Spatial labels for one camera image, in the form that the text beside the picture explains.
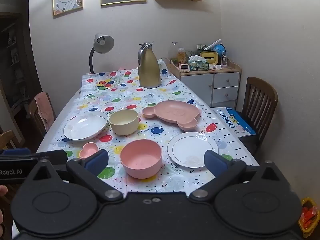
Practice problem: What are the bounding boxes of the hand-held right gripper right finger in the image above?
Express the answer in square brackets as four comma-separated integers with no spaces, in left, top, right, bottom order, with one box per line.
[189,149,288,202]

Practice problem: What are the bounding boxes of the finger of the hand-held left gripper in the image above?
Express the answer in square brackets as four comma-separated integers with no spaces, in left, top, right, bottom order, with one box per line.
[0,148,31,156]
[25,150,68,161]

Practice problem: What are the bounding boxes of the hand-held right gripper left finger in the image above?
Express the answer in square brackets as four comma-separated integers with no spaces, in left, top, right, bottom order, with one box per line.
[25,149,124,202]

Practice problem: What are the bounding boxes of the pink heart-shaped dish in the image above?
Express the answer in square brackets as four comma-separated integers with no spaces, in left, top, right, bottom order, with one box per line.
[79,142,100,158]

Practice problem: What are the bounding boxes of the deep white plate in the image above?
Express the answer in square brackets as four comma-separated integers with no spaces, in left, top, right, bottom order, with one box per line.
[63,111,109,141]

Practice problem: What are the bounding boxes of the cream bowl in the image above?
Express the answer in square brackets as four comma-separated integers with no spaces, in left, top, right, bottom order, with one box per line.
[109,109,139,136]

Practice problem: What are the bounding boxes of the pink bowl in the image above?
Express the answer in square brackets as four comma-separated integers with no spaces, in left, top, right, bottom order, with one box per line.
[120,139,163,179]

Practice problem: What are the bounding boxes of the pink bear-shaped plate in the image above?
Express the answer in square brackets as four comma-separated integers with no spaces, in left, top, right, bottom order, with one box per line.
[142,100,201,132]

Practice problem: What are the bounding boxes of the person's left hand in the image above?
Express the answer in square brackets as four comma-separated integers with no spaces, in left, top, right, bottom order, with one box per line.
[0,184,8,227]

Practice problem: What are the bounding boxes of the light wooden chair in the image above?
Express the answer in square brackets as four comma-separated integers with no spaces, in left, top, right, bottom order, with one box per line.
[0,130,17,150]

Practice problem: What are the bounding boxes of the pink cloth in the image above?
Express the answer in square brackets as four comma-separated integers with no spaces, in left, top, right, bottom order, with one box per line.
[34,92,56,132]

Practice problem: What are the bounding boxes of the dark wooden chair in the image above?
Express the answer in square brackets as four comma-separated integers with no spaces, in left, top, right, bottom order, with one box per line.
[236,77,278,155]

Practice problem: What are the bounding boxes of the white drawer cabinet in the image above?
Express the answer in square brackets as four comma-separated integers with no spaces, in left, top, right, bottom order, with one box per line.
[164,57,242,108]

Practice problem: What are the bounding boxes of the balloon print tablecloth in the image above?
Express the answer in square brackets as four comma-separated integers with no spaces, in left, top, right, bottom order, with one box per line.
[51,59,253,198]

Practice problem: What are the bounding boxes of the dark bookshelf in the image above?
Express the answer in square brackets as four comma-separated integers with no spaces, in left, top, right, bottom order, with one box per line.
[0,11,33,115]

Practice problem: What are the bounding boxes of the green tissue pack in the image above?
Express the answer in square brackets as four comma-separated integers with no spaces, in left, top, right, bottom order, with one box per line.
[188,56,209,71]

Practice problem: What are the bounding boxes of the gold thermos jug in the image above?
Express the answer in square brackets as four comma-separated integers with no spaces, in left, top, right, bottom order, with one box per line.
[137,42,162,89]

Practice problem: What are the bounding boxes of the yellow tissue holder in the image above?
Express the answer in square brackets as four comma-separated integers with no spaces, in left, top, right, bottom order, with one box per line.
[199,51,218,65]

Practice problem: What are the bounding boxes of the yellow bag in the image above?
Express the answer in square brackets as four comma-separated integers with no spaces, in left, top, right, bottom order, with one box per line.
[299,197,320,238]

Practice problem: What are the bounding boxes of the orange drink bottle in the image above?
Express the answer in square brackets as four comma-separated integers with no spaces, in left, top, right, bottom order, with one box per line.
[177,47,186,65]

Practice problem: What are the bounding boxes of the grey desk lamp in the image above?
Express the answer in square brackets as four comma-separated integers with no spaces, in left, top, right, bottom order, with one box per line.
[89,33,115,73]

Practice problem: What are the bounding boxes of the clear glass vase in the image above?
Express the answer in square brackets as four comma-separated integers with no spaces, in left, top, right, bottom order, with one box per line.
[168,42,187,65]

